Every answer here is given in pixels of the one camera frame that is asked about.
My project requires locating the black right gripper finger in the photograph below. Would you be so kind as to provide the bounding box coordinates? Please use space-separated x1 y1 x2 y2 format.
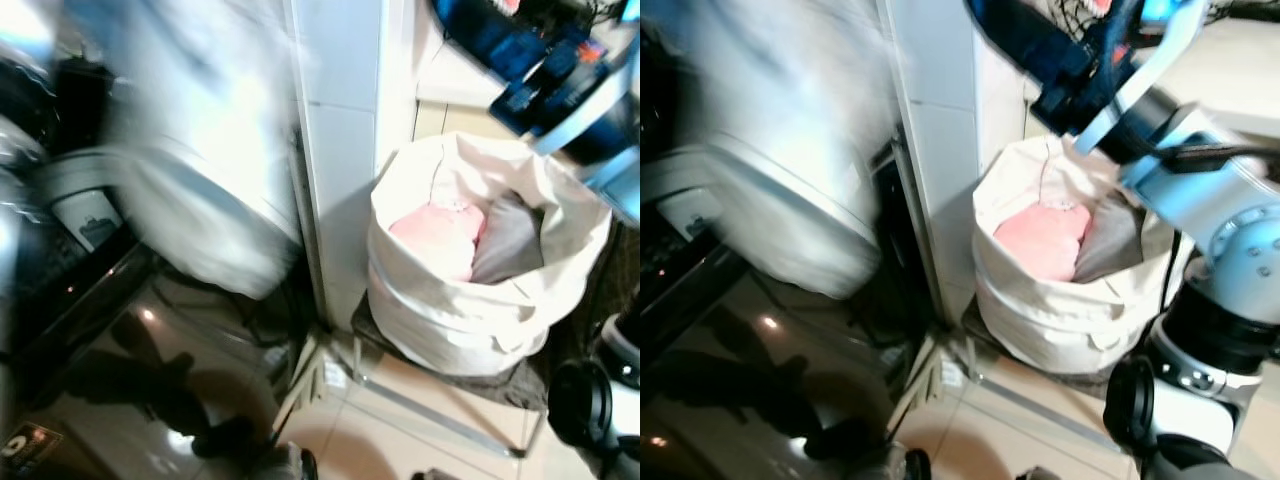
965 0 1093 86
433 0 533 73

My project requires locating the white washing machine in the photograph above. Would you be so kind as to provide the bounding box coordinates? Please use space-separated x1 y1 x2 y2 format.
98 0 304 301
690 0 911 301

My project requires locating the grey garment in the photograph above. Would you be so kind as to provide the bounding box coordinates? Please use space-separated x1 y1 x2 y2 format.
470 193 547 287
1074 195 1147 285

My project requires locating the pink garment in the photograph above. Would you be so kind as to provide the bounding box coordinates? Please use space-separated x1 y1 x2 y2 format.
993 202 1093 284
388 200 487 283

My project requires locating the white fabric laundry basket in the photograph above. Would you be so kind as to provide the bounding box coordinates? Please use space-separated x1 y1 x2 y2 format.
366 130 614 377
972 135 1193 376

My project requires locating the dark glossy appliance panel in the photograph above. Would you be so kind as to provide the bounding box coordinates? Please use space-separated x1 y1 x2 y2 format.
0 245 301 480
640 250 906 480

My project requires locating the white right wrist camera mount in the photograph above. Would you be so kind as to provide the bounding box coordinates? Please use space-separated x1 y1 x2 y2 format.
1074 0 1208 157
530 55 637 158

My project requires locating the metal frame stool dark seat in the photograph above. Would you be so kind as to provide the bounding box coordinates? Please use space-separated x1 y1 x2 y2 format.
280 293 553 461

